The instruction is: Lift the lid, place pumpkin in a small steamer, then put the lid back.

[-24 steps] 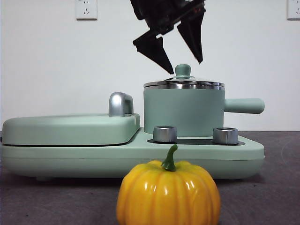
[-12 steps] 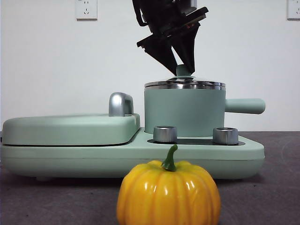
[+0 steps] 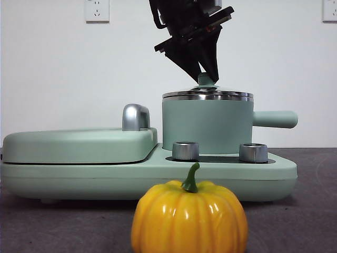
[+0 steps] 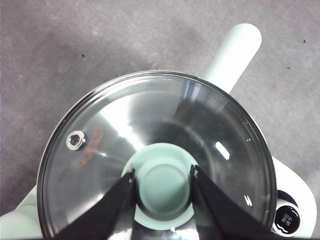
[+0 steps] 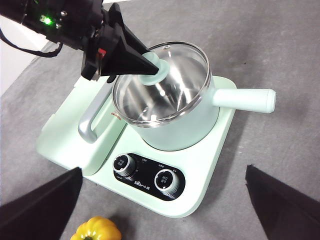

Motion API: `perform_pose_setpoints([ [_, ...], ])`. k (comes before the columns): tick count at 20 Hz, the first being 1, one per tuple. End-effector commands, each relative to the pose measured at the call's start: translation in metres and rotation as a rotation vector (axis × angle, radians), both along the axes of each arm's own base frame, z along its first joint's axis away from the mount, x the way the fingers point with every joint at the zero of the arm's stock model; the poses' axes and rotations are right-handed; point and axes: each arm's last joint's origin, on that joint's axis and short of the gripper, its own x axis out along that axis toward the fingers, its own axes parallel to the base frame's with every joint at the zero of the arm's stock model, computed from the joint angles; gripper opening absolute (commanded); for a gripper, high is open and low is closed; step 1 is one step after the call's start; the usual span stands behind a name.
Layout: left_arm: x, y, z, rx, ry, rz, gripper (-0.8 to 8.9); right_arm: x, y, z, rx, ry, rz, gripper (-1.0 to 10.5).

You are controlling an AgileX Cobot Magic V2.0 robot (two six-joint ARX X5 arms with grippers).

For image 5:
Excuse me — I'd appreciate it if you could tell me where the silver control knob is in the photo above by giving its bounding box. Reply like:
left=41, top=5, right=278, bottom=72
left=112, top=153, right=137, bottom=177
left=153, top=168, right=180, bottom=194

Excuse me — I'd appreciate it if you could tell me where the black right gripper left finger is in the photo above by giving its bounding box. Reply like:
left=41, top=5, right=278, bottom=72
left=0, top=166, right=84, bottom=240

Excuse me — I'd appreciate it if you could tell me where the mint green breakfast machine base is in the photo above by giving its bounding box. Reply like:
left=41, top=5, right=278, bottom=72
left=34, top=74, right=239, bottom=220

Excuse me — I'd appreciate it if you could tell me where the mint green pot with handle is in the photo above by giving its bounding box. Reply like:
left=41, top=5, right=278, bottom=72
left=124, top=74, right=277, bottom=153

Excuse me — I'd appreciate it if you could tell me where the black cable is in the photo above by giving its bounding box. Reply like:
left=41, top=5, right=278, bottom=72
left=0, top=27, right=63, bottom=59

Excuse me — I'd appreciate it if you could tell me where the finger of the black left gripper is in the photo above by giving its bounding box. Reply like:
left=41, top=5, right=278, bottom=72
left=118, top=10, right=151, bottom=55
left=99, top=24, right=161, bottom=77

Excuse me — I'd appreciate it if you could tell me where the glass lid with green knob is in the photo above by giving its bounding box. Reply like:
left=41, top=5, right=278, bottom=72
left=111, top=41, right=211, bottom=129

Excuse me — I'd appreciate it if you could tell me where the yellow pumpkin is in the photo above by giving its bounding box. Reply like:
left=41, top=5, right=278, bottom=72
left=69, top=216, right=123, bottom=240

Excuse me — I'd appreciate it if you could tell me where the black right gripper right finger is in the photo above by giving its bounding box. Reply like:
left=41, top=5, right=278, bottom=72
left=244, top=164, right=320, bottom=240

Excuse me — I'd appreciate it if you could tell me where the green grill cover, silver handle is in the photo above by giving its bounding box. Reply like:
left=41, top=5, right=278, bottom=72
left=34, top=74, right=131, bottom=176

